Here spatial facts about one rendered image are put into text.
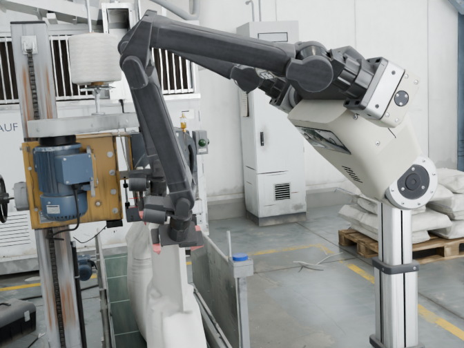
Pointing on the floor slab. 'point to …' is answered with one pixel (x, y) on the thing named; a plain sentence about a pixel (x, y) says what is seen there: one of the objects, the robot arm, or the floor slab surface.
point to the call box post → (243, 312)
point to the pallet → (363, 242)
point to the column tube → (45, 110)
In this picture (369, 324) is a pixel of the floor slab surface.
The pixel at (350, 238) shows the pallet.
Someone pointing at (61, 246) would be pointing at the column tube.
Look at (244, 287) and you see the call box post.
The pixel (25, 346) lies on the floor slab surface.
